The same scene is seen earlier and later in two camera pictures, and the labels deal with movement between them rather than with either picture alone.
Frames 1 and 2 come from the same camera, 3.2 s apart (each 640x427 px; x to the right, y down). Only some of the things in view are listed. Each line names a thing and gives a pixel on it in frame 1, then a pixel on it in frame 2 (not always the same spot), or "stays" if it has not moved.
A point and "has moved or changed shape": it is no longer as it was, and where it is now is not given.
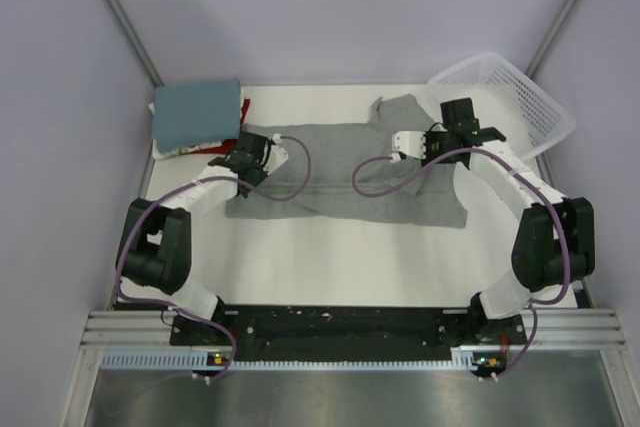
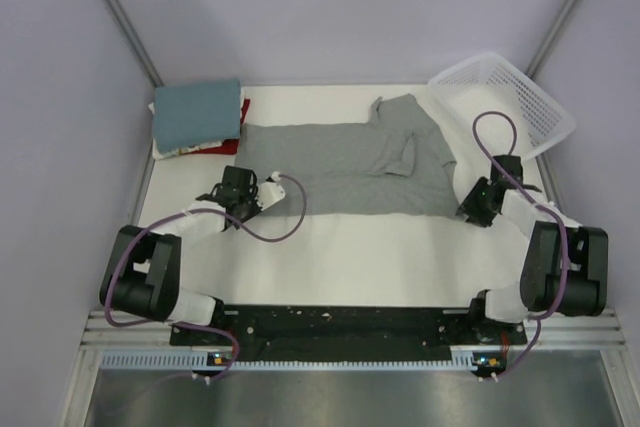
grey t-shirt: (351, 172) has moved or changed shape
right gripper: (429, 137) → (469, 208)
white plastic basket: (511, 106) stays
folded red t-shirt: (229, 144) stays
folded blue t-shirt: (198, 113) stays
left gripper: (261, 174) → (252, 194)
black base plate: (285, 334) stays
